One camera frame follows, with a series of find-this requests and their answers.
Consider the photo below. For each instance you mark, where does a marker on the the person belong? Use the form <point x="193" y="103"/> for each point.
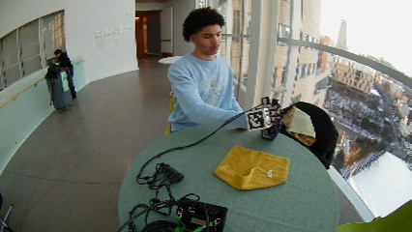
<point x="201" y="83"/>

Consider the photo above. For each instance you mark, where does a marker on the yellow chair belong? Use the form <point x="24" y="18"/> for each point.
<point x="170" y="106"/>

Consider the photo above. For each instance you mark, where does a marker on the beige cloth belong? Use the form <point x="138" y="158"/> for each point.
<point x="300" y="124"/>

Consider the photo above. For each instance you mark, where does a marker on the small black hub box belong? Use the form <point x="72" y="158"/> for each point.
<point x="169" y="172"/>

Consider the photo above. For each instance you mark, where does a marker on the white cube with black markers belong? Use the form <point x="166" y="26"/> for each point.
<point x="257" y="119"/>

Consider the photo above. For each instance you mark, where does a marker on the green curved object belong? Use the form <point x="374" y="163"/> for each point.
<point x="381" y="222"/>

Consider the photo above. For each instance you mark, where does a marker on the yellow folded towel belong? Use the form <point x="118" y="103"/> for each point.
<point x="250" y="167"/>

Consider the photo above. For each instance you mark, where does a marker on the white pillar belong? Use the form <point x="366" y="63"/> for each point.
<point x="261" y="51"/>

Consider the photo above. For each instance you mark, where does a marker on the white curved railing beam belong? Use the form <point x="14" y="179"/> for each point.
<point x="356" y="57"/>

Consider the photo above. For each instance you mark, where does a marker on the wooden wall handrail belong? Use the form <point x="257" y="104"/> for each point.
<point x="25" y="86"/>

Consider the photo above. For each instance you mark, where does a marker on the black electronics box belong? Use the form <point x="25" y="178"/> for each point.
<point x="200" y="216"/>

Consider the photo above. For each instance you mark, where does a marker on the tripod leg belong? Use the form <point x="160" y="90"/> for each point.
<point x="5" y="217"/>

